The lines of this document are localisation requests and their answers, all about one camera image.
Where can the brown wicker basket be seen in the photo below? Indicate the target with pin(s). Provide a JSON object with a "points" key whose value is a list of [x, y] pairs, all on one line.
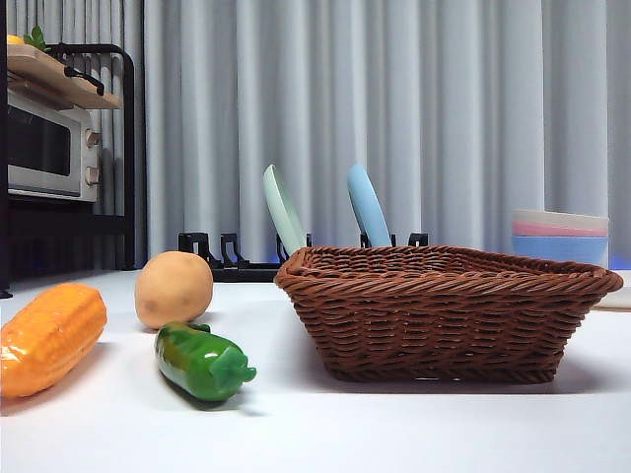
{"points": [[434, 320]]}

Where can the tan potato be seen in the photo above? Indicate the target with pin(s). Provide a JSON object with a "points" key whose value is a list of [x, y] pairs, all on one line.
{"points": [[172, 290]]}

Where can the green cucumber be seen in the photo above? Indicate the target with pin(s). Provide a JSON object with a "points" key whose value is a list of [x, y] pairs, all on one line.
{"points": [[197, 364]]}

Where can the orange corn cob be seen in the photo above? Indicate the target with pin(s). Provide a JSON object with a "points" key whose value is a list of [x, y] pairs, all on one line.
{"points": [[49, 335]]}

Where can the pale green plate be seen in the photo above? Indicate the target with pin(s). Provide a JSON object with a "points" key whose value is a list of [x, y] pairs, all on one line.
{"points": [[283, 212]]}

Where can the pale blue plate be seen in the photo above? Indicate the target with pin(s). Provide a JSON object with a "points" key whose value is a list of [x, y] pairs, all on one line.
{"points": [[367, 207]]}

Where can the black plate rack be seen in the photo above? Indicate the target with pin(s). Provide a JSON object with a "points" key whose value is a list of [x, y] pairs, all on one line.
{"points": [[236, 272]]}

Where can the grey pleated curtain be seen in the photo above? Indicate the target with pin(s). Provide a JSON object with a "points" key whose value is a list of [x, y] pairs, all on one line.
{"points": [[443, 98]]}

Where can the pink bowl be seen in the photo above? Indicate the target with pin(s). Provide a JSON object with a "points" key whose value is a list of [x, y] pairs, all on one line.
{"points": [[557, 230]]}

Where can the blue bowl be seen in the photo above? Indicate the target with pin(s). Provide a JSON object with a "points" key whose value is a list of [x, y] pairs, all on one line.
{"points": [[557, 251]]}

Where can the white bowl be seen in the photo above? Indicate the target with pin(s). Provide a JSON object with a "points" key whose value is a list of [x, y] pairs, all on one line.
{"points": [[557, 217]]}

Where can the white toaster oven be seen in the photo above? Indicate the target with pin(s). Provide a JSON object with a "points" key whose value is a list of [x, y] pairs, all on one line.
{"points": [[44, 148]]}

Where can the wooden cutting board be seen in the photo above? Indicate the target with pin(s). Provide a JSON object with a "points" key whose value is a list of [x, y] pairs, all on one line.
{"points": [[54, 79]]}

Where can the white flat plate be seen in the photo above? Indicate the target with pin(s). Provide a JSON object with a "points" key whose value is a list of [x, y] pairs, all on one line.
{"points": [[618, 295]]}

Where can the green leaves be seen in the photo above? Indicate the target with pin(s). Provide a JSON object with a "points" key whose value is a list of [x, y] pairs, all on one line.
{"points": [[37, 39]]}

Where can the yellow fruit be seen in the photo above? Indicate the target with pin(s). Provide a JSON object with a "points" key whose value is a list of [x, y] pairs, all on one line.
{"points": [[15, 40]]}

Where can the black metal shelf frame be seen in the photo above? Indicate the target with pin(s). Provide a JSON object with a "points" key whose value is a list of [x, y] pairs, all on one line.
{"points": [[129, 148]]}

